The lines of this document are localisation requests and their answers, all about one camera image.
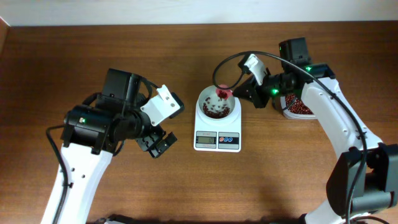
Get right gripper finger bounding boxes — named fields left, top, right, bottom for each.
left=238, top=75, right=257, bottom=90
left=233, top=83, right=260, bottom=106

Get pink plastic measuring scoop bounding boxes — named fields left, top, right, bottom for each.
left=216, top=84, right=233, bottom=101

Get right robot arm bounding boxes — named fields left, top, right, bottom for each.
left=233, top=38, right=397, bottom=223

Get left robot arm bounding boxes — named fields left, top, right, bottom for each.
left=41, top=68, right=184, bottom=223

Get white digital kitchen scale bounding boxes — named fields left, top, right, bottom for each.
left=193, top=97, right=242, bottom=152

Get clear plastic bean container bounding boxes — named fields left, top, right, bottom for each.
left=280, top=96, right=317, bottom=120

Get white round bowl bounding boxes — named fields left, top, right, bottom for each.
left=198, top=86, right=235, bottom=119

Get red beans in bowl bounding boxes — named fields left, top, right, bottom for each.
left=201, top=95, right=231, bottom=119

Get right black cable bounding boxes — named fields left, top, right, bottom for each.
left=212, top=50, right=368, bottom=224

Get black cable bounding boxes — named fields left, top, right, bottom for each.
left=45, top=124, right=70, bottom=224
left=212, top=50, right=368, bottom=224

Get left black cable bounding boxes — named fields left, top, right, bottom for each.
left=45, top=124, right=70, bottom=224

